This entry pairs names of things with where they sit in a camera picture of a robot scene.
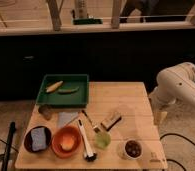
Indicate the grey cloth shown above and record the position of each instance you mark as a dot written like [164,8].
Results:
[64,118]

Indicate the yellow orange fruit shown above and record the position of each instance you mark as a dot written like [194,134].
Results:
[67,143]

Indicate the brown potato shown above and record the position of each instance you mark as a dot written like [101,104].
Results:
[45,111]

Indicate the green plastic tray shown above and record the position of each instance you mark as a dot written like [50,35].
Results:
[72,93]

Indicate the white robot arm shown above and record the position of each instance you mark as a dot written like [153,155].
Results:
[173,83]

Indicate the metal spoon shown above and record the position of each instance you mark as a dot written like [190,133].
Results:
[94,126]

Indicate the green base stand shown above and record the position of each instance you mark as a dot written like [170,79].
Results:
[87,21]

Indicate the dark brown bowl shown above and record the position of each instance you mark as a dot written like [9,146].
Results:
[28,140]

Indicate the green plastic cup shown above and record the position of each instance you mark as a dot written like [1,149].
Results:
[102,140]

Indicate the white cup with dark contents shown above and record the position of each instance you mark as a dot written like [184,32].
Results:
[129,149]

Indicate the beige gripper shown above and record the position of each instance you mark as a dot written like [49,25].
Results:
[159,114]

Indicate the green pea pod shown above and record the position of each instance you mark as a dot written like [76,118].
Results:
[67,91]

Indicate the orange bowl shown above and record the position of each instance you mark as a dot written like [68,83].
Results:
[57,138]

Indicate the wooden block eraser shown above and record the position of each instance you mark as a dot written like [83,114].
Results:
[111,120]

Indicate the black pole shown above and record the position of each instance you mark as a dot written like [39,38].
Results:
[12,129]

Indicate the blue grey sponge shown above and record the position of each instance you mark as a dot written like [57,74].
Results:
[38,139]

